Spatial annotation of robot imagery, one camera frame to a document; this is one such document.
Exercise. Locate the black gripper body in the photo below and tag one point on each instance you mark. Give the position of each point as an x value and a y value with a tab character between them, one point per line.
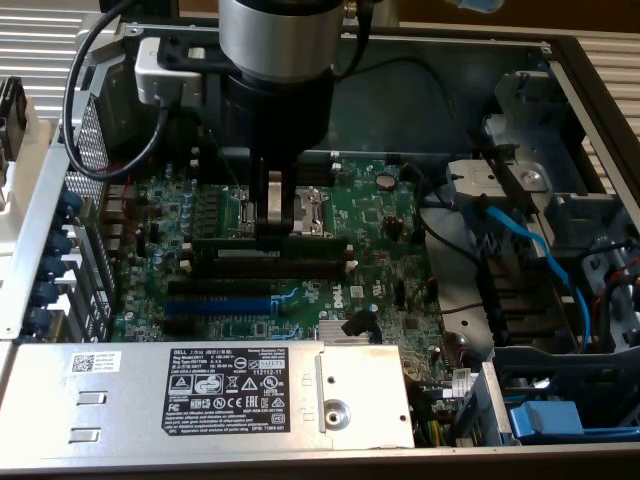
280	115

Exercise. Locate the green RAM stick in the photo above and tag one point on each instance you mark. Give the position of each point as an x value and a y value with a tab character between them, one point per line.
310	245

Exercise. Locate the RAM slot white latches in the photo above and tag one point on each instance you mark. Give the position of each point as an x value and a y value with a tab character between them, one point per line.
300	273

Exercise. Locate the silver CPU socket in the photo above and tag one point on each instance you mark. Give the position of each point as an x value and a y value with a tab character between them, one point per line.
315	210

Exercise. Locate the long black expansion slot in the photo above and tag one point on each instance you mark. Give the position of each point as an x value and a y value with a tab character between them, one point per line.
220	287

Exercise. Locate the blue expansion slot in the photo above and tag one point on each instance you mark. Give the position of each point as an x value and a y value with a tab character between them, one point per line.
220	305

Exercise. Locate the green motherboard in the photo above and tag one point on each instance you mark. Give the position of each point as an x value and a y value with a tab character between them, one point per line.
380	235

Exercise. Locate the round coin battery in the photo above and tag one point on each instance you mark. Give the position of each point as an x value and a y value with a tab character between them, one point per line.
385	180

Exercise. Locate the grey metal PC case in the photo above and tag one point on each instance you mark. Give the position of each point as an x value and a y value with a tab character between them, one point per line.
425	100

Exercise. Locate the silver chip heat sink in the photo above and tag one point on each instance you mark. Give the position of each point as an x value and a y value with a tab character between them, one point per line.
331	331

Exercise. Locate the short black expansion slot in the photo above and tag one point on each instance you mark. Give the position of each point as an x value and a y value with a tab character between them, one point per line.
177	326

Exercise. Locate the blue slot retainer clip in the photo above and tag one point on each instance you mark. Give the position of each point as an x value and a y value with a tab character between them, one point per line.
38	318
69	205
59	242
45	293
52	268

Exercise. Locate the silver power supply black label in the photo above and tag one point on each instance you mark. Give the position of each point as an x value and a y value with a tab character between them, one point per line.
125	400

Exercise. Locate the grey metal disk bay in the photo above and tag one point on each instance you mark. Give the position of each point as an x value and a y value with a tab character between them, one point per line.
550	145

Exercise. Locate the black ribbed disk carrier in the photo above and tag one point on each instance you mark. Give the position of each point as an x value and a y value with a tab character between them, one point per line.
520	300

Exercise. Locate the blue plastic disk caddy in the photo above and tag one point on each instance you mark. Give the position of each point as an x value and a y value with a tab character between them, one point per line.
550	417

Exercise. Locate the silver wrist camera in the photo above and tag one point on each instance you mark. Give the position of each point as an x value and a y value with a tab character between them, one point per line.
150	75

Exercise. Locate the black plastic bay rail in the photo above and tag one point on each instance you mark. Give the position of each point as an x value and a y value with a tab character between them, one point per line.
505	170

